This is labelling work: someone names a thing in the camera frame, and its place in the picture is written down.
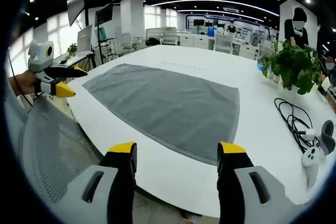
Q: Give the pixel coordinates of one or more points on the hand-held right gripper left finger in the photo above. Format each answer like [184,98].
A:
[105,182]

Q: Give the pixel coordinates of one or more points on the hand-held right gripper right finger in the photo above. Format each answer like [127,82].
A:
[244,182]

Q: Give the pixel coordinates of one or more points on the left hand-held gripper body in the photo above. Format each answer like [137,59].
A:
[40,56]

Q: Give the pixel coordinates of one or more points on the grey towel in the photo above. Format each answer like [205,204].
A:
[168,103]

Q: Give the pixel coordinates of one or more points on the person's left hand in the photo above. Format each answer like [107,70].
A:
[26,82]

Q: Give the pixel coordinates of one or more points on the small potted plant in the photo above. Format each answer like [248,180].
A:
[72,49]

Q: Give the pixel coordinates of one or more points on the white monitor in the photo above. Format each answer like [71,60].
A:
[84,39]

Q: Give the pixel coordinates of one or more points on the grey mesh office chair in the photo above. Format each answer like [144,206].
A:
[52,145]

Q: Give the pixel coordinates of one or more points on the white office chair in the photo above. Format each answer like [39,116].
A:
[169,35]
[223,42]
[124,41]

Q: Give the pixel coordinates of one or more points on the black monitor on stand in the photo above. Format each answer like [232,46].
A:
[105,15]

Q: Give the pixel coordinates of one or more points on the white handheld controller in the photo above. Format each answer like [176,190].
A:
[316,153]

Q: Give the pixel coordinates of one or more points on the white charger plug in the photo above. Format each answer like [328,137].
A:
[307,133]

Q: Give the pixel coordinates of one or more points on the white table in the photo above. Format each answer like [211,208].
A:
[183,61]

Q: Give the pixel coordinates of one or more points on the green potted plant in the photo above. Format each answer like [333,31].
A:
[294,69]

